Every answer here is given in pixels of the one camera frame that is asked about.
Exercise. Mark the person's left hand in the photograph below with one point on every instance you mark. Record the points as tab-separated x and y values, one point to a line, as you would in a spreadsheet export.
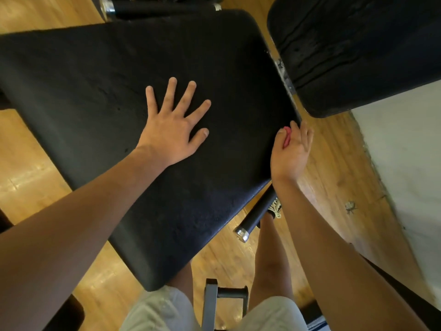
169	131

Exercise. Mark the person's right hand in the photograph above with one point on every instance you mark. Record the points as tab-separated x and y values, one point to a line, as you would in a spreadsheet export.
289	155

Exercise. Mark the pink cleaning cloth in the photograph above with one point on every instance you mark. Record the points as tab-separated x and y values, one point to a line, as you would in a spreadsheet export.
286	137

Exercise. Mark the person's left forearm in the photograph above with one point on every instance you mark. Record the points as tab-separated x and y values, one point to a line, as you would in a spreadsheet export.
62	244

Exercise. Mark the person's right forearm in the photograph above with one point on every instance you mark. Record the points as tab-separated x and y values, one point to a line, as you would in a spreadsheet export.
344	258

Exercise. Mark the person's right leg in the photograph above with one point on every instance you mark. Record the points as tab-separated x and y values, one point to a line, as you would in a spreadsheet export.
270	262

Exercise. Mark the person's leg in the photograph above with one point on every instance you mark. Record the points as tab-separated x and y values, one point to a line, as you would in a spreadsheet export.
270	262
182	279

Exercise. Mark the person's left leg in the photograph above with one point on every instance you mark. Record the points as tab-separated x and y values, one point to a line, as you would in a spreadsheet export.
182	279

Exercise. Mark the person's white shorts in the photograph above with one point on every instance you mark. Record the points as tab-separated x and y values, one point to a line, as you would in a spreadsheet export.
172	313

